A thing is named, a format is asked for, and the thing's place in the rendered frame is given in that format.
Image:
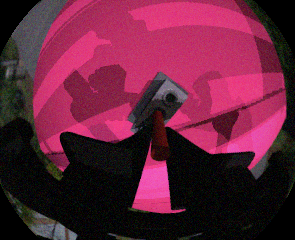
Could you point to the dark red peg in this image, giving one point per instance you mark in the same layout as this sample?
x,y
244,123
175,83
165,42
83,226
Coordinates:
x,y
159,144

